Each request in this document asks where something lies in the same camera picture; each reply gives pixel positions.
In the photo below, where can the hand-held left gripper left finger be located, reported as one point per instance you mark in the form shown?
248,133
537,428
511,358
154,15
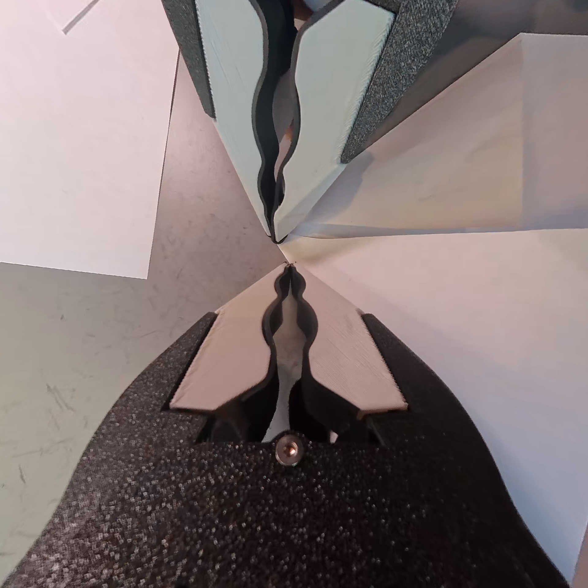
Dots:
229,363

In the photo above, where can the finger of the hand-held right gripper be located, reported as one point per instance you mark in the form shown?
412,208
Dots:
229,69
335,92

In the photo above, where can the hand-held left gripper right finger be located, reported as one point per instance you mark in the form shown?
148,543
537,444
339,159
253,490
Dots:
349,363

